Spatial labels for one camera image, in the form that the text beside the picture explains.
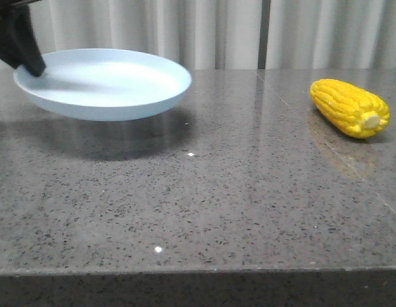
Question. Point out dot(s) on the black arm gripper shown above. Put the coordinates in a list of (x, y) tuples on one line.
[(18, 44)]

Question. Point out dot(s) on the light blue plate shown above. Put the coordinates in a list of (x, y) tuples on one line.
[(107, 85)]

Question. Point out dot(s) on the yellow corn cob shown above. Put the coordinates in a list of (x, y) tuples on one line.
[(354, 111)]

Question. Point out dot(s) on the white pleated curtain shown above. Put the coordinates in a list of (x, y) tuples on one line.
[(227, 34)]

